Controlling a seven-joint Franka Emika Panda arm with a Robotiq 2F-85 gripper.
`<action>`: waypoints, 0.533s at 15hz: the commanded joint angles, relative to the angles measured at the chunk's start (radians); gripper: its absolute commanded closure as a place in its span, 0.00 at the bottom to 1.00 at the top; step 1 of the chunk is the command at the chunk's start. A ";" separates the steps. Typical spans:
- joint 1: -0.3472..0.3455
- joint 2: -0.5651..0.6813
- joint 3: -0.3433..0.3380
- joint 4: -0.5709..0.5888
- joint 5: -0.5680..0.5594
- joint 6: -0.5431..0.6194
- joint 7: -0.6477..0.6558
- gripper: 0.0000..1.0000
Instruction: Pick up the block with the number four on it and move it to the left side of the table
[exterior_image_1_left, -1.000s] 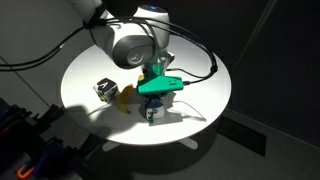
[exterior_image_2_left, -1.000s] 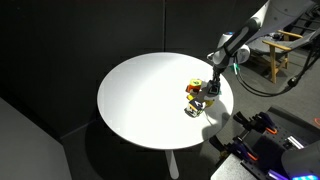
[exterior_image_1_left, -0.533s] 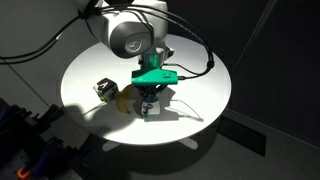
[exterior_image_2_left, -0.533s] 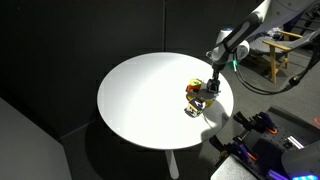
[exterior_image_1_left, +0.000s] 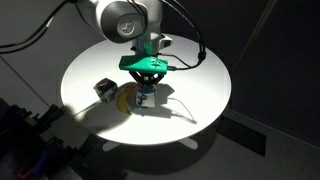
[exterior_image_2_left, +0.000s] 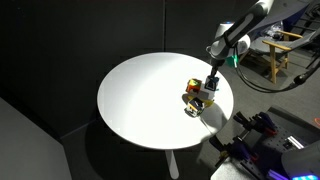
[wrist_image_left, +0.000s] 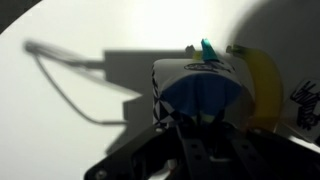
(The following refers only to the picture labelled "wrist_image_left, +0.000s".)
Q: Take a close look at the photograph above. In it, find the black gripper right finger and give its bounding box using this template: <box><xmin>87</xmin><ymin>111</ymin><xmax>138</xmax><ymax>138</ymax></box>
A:
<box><xmin>213</xmin><ymin>121</ymin><xmax>320</xmax><ymax>180</ymax></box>

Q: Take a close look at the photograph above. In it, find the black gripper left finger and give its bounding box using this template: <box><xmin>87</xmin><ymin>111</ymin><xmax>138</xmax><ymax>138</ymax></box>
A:
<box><xmin>84</xmin><ymin>117</ymin><xmax>216</xmax><ymax>180</ymax></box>

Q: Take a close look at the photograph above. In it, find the blue number four soft block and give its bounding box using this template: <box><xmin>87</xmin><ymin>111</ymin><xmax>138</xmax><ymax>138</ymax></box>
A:
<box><xmin>151</xmin><ymin>38</ymin><xmax>243</xmax><ymax>129</ymax></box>

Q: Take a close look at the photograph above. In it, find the dark letter A soft block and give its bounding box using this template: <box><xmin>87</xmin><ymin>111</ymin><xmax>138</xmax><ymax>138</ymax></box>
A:
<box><xmin>281</xmin><ymin>78</ymin><xmax>320</xmax><ymax>145</ymax></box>

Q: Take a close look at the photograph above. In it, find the yellow banana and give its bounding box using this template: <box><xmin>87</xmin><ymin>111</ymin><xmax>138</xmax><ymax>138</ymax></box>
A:
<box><xmin>225</xmin><ymin>44</ymin><xmax>284</xmax><ymax>132</ymax></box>

